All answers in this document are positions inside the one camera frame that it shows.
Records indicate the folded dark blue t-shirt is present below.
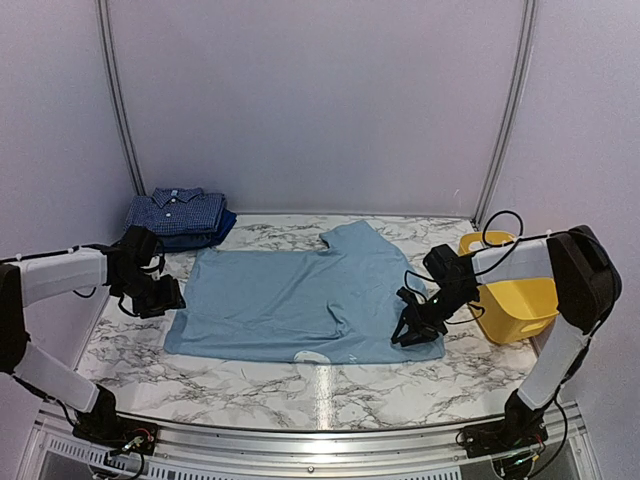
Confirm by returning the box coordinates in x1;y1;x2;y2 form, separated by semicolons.
159;233;222;253

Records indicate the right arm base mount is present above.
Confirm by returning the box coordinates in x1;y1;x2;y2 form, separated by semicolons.
455;420;548;458

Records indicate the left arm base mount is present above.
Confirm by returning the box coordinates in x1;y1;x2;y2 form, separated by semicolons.
72;418;159;455

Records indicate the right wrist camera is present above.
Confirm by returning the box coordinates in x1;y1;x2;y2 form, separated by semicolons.
396;287;420;307

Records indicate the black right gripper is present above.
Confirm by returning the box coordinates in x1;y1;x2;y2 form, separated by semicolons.
393;284;476;346

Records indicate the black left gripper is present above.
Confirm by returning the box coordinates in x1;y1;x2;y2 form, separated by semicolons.
115;269;186;319

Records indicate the right aluminium wall post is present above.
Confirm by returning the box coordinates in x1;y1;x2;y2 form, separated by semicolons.
472;0;539;227

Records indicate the aluminium front rail frame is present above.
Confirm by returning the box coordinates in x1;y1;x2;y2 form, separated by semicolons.
16;403;603;479

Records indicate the left aluminium wall post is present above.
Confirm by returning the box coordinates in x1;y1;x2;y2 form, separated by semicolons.
95;0;146;195

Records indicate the yellow plastic laundry basket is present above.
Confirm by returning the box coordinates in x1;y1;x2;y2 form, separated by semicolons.
458;231;558;344

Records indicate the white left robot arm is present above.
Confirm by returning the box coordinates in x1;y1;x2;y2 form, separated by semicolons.
1;226;186;445

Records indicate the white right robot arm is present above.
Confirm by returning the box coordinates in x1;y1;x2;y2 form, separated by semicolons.
391;225;622;448

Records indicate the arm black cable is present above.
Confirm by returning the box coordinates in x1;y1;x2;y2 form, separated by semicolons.
72;249;169;319
402;209;621;326

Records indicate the light blue garment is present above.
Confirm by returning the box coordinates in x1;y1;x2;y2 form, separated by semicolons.
164;220;445;364

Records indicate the blue plaid button shirt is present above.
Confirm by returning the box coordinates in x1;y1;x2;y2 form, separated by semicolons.
124;188;227;236

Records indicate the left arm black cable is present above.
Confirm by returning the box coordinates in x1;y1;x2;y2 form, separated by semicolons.
72;249;169;319

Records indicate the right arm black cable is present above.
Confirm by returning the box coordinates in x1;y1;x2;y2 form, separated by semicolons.
402;209;621;326

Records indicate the aluminium wall post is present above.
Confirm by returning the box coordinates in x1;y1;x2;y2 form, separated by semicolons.
95;0;146;195
472;0;539;227

